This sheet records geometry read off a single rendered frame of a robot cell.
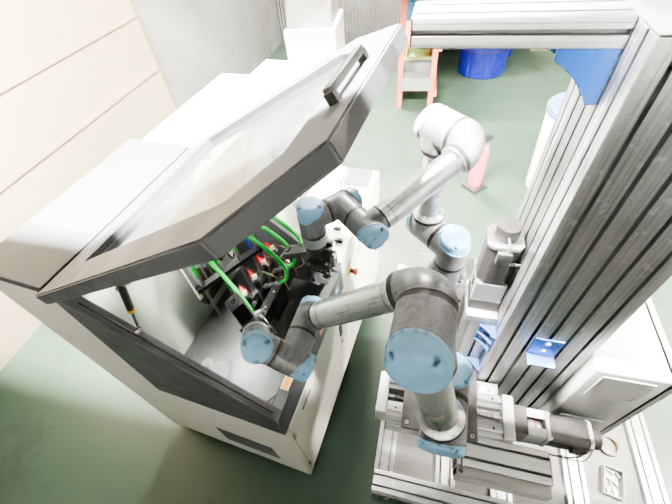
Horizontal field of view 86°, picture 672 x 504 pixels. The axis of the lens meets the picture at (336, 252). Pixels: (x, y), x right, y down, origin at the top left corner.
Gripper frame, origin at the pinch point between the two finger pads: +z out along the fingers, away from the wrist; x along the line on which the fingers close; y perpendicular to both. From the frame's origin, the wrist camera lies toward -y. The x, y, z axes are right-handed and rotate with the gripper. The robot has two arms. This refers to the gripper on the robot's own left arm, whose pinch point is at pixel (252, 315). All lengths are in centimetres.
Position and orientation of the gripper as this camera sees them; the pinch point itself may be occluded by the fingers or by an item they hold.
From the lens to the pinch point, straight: 123.1
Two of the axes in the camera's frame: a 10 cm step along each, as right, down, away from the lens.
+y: 6.0, 7.9, 1.4
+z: -2.1, -0.1, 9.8
